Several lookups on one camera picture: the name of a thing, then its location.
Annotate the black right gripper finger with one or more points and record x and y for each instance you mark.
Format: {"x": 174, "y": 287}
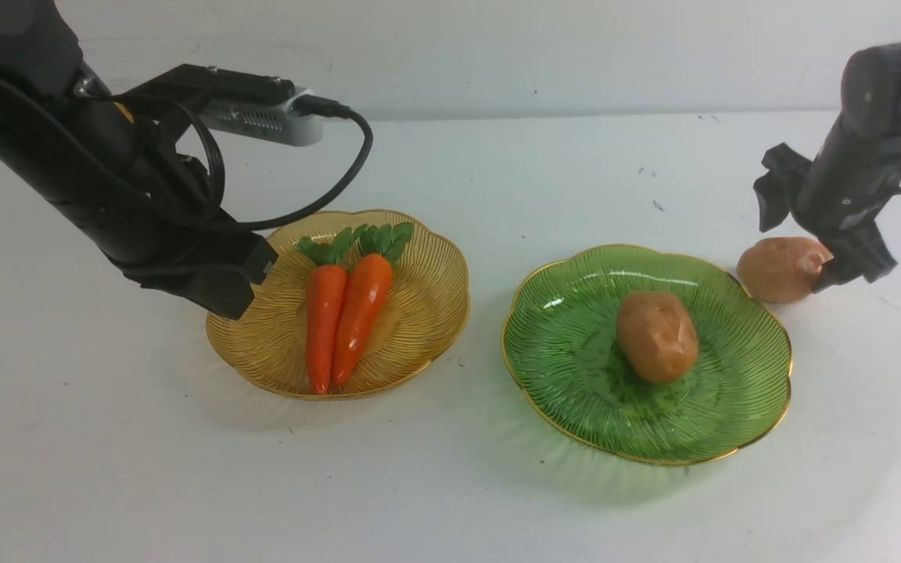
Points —
{"x": 777, "y": 189}
{"x": 858, "y": 252}

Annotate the orange toy carrot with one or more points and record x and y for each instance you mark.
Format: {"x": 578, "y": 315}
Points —
{"x": 368, "y": 289}
{"x": 325, "y": 292}

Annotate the amber ribbed glass plate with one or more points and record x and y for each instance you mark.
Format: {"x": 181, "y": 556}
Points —
{"x": 427, "y": 310}

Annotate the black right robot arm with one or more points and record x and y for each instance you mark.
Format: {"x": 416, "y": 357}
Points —
{"x": 871, "y": 98}

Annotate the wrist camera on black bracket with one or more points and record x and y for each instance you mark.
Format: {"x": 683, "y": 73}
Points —
{"x": 248, "y": 105}

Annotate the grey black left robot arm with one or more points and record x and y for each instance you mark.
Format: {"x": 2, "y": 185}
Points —
{"x": 41, "y": 54}

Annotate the brown toy potato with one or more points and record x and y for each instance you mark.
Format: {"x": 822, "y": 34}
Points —
{"x": 656, "y": 334}
{"x": 782, "y": 270}

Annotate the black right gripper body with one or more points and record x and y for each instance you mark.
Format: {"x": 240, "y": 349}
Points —
{"x": 851, "y": 176}

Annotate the green ribbed glass plate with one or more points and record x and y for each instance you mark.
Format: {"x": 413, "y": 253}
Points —
{"x": 559, "y": 344}

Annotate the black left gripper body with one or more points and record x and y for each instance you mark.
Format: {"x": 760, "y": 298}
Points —
{"x": 125, "y": 187}

